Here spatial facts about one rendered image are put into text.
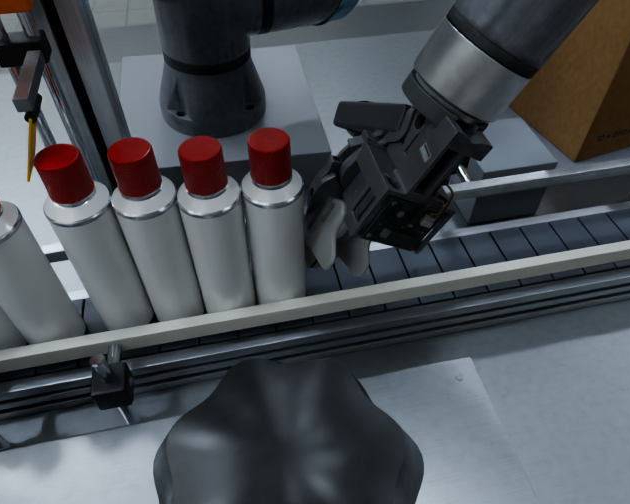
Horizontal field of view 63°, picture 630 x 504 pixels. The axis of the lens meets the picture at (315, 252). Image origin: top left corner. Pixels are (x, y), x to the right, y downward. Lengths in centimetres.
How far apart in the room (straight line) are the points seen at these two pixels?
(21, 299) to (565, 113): 71
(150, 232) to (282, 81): 48
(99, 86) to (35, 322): 22
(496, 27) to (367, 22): 84
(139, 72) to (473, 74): 63
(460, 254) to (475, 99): 27
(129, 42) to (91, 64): 66
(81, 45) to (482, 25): 32
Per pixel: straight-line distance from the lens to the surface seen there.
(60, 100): 48
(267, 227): 43
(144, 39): 118
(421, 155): 39
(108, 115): 54
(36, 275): 49
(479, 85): 38
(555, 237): 67
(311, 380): 16
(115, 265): 48
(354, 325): 53
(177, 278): 48
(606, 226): 71
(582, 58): 81
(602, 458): 59
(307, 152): 71
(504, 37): 37
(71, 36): 51
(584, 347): 65
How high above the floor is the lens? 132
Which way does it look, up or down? 48 degrees down
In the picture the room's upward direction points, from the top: straight up
